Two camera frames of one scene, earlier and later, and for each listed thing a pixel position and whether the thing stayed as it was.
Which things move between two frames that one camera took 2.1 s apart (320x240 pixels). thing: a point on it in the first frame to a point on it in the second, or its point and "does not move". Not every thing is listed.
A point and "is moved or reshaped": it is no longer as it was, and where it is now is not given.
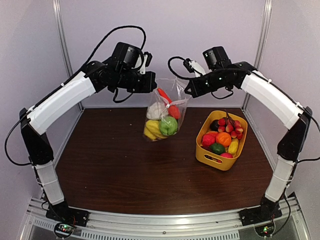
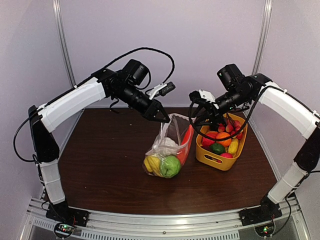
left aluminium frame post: [58, 10] does not move
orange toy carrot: [173, 110] to [184, 149]
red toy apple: [227, 155] does not move
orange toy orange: [224, 138] does not move
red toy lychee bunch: [229, 125] does not move
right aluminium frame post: [266, 14] does not move
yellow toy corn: [233, 148] does not move
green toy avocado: [217, 148] does not move
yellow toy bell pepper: [152, 130] to [152, 164]
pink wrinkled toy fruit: [209, 138] does not move
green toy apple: [168, 125] to [170, 166]
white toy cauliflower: [156, 111] is moved or reshaped
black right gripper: [197, 91] to [215, 117]
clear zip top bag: [166, 114] to [164, 159]
